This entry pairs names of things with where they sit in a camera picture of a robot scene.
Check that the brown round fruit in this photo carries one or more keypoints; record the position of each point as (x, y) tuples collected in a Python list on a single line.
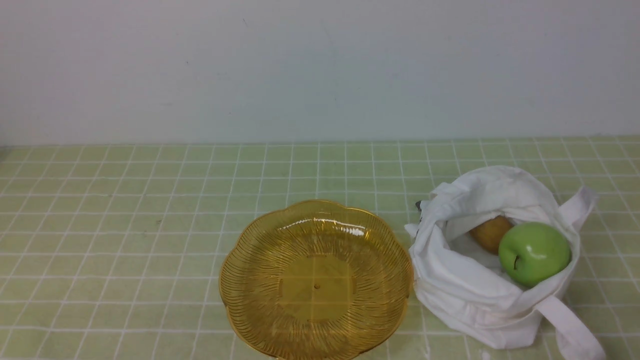
[(490, 233)]

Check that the white cloth tote bag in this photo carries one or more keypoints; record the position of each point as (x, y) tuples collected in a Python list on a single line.
[(467, 287)]

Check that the amber ribbed plastic plate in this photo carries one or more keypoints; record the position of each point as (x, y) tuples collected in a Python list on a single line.
[(316, 280)]

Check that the green apple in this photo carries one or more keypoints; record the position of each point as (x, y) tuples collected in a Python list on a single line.
[(532, 252)]

